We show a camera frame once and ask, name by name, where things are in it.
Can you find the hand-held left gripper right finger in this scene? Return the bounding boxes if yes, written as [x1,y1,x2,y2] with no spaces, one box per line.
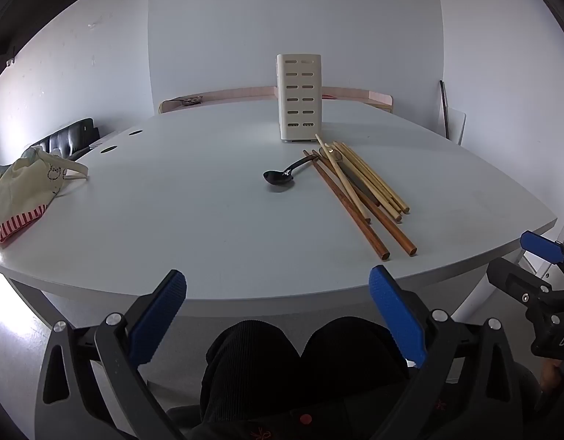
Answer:
[369,265,539,440]

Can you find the black thin rod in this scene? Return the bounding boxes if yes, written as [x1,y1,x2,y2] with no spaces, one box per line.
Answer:
[440,80,450,136]

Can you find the cream slotted utensil holder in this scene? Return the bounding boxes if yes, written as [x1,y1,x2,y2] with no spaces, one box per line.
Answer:
[276,54,323,144]

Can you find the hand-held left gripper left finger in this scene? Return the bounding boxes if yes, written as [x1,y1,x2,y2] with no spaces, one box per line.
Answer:
[34,269,187,440]

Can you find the person's legs black pants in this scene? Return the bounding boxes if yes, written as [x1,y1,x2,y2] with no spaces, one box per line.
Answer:
[167,317,413,440]

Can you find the black spoon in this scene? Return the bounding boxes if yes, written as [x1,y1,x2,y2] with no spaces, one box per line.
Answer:
[263,156,320,192]

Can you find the white leaning panel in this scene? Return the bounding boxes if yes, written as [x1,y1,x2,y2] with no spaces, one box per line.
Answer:
[444,107,467,145]

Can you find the bunch of wooden chopsticks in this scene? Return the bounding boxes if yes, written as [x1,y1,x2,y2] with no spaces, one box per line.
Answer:
[302,134,419,261]

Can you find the black leather sofa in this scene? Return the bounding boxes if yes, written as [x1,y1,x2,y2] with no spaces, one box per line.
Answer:
[22,118,101,161]

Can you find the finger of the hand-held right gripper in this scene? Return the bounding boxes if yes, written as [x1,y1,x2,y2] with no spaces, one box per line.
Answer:
[520,231,564,265]
[487,259,553,305]

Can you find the person's right hand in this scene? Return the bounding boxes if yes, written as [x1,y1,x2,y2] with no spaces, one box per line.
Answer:
[541,360,564,395]

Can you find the cream tote bag red stripes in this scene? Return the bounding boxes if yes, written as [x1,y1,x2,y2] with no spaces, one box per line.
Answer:
[0,147,90,243]

